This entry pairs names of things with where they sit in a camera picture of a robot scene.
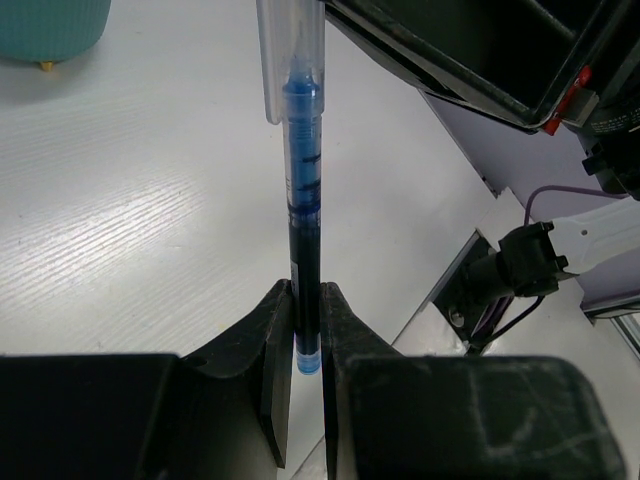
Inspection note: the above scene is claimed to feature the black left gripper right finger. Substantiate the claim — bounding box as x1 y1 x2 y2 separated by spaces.
320 282 627 479

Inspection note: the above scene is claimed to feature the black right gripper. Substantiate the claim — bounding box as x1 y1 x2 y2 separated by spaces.
326 1 639 200

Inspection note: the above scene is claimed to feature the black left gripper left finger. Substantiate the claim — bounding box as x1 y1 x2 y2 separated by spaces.
1 280 293 479

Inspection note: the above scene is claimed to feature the blue gel pen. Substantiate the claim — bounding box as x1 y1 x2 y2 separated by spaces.
282 66 324 375

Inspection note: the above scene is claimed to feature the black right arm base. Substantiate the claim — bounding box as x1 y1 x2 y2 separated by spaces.
423 231 510 356

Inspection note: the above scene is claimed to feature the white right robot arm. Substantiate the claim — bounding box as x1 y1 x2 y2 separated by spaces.
326 1 639 312

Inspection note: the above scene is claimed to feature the teal round desk organizer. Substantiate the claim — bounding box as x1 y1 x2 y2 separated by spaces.
1 0 111 70

